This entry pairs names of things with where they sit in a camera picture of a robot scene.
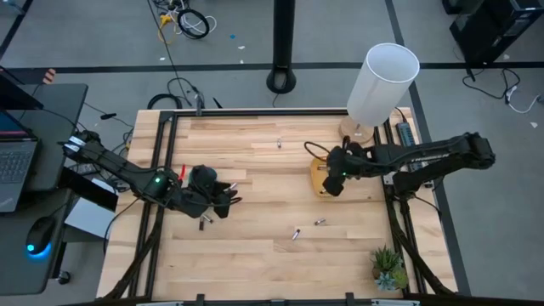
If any long black floor cable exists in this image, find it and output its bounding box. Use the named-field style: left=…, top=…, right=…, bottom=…
left=146, top=0, right=192, bottom=110

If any black laptop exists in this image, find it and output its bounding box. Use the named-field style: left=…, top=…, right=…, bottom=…
left=0, top=109, right=40, bottom=213

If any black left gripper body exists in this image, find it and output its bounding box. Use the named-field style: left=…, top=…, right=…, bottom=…
left=176, top=164, right=223, bottom=219

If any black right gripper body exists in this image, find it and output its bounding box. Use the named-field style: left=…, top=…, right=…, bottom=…
left=329, top=144, right=367, bottom=178

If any black monitor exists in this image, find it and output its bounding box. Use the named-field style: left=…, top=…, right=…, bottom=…
left=0, top=66, right=45, bottom=111

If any silver aluminium bar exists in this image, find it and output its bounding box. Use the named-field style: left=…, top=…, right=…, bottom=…
left=371, top=299, right=422, bottom=306
left=134, top=299, right=184, bottom=306

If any white shade table lamp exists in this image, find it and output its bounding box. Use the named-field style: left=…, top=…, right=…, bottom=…
left=338, top=42, right=422, bottom=145

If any black cable coil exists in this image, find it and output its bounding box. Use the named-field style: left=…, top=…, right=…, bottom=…
left=175, top=8, right=211, bottom=41

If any potted succulent plant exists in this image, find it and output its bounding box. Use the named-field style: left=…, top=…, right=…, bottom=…
left=368, top=244, right=411, bottom=293

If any black table frame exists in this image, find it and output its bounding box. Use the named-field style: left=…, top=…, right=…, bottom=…
left=99, top=108, right=458, bottom=306

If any black desk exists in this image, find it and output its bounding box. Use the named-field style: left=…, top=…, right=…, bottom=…
left=0, top=82, right=89, bottom=298

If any thick black cable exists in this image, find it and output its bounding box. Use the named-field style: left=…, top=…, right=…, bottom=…
left=146, top=92, right=184, bottom=111

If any white cable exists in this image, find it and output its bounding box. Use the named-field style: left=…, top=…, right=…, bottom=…
left=184, top=12, right=218, bottom=38

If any yellow cable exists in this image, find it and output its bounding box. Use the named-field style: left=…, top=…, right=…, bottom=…
left=157, top=12, right=180, bottom=46

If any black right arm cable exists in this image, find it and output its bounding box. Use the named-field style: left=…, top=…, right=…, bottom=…
left=303, top=140, right=341, bottom=165

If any yellow plastic bin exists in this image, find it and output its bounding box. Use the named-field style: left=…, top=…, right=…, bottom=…
left=309, top=157, right=343, bottom=199

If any black vertical pole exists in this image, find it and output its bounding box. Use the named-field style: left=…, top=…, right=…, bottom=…
left=265, top=0, right=298, bottom=95

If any black computer mouse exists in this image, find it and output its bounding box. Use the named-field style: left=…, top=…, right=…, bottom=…
left=25, top=215, right=57, bottom=258

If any grey computer case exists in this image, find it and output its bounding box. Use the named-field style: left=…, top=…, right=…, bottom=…
left=59, top=167, right=121, bottom=244

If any black power strip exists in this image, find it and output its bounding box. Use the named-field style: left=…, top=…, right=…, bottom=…
left=394, top=120, right=420, bottom=148

